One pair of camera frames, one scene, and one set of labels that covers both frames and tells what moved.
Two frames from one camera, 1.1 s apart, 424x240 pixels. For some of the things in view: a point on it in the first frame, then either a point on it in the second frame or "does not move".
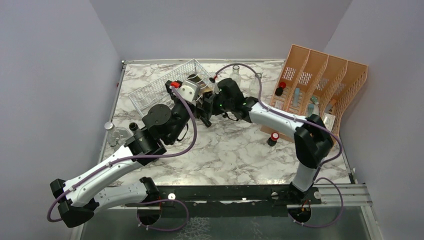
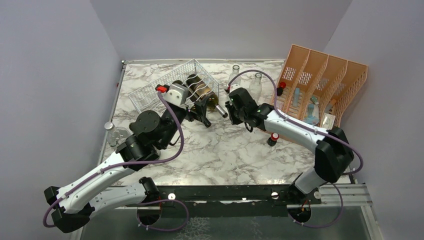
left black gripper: (198, 112) does not move
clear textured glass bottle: (255, 85) does not move
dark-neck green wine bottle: (206, 92) → (179, 82)
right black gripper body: (218, 104) → (237, 117)
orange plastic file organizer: (313, 84) does not move
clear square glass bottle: (235, 75) does not move
